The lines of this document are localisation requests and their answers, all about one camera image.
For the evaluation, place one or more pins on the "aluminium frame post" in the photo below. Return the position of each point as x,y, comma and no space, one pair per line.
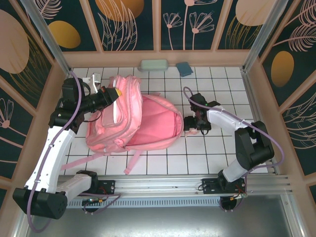
50,40
263,34

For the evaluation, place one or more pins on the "small circuit board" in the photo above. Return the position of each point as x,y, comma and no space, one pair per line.
238,196
92,201

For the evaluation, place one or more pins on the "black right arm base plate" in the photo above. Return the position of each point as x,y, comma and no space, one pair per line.
209,187

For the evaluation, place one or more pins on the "aluminium mounting rail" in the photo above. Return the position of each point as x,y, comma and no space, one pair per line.
160,184

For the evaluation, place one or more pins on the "small teal pouch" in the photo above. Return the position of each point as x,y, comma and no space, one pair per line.
184,69

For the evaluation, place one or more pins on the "pink pencil sharpener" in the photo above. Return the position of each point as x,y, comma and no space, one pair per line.
191,133

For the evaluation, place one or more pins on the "mint green pencil case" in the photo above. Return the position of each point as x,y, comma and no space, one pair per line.
153,65

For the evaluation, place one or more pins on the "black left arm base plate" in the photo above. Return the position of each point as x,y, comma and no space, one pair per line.
106,186

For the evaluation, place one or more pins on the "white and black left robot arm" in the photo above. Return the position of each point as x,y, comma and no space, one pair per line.
54,148

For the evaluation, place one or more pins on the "aluminium side rail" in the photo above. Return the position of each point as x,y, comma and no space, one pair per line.
260,123

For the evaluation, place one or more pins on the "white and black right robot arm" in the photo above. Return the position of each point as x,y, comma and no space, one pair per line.
222,118

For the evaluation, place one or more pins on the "pink backpack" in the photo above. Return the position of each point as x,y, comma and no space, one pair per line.
155,123

